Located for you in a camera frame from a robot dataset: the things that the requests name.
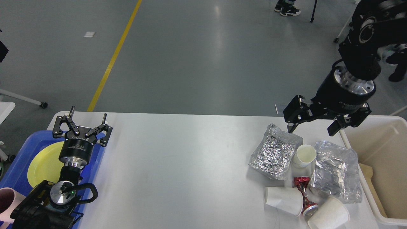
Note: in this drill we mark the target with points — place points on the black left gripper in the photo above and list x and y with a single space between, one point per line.
78 148

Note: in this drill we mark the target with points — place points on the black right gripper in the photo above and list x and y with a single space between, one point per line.
341 97

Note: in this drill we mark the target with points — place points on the yellow plastic plate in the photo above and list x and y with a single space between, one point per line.
46 165

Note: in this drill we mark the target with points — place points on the clear plastic wrap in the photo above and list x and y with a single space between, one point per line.
336 173

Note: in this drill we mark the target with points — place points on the brown paper bag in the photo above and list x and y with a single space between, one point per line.
367 172

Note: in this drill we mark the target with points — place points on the silver foil bag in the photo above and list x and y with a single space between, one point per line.
273 156

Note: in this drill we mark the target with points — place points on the teal mug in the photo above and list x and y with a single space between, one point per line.
62 196

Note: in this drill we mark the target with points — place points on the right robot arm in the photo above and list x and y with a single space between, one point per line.
378 32

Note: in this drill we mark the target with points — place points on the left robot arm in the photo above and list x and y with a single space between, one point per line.
28 215

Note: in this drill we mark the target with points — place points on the left floor plate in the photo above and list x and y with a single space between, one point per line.
279 109

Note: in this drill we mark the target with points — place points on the small white cup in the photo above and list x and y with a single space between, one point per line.
304 155

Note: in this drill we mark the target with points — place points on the beige plastic bin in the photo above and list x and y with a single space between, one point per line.
380 142

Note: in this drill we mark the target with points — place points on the red snack wrapper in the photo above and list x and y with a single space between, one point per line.
301 183

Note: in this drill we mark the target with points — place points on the blue plastic tray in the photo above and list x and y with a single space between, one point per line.
16 176

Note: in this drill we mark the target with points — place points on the white side table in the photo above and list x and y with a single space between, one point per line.
7 107

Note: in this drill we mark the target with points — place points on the pink mug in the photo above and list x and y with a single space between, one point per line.
9 200

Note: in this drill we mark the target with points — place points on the white paper cup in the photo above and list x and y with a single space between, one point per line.
287 199
330 215

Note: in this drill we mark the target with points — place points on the black tripod leg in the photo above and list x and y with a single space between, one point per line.
313 12

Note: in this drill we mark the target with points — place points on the red soda can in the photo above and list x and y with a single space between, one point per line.
309 208

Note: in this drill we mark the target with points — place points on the person in black sneakers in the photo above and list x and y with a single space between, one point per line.
287 8

